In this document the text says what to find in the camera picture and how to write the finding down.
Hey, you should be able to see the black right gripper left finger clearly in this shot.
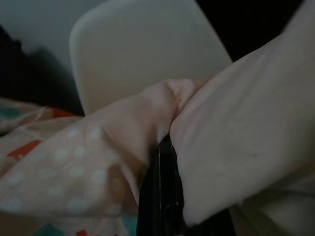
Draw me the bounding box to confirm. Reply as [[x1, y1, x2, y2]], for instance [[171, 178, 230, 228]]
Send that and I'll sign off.
[[137, 144, 162, 236]]

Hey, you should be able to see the pink pillow with coloured dots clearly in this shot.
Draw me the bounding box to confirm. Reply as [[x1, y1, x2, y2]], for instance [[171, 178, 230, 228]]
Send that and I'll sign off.
[[0, 0, 315, 236]]

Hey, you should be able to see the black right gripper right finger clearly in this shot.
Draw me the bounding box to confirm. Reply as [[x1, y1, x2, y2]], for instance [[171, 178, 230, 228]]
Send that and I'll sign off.
[[159, 136, 186, 236]]

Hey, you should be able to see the white plastic chair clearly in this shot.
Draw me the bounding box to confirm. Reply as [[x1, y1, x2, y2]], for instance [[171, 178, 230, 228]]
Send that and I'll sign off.
[[69, 0, 233, 117]]

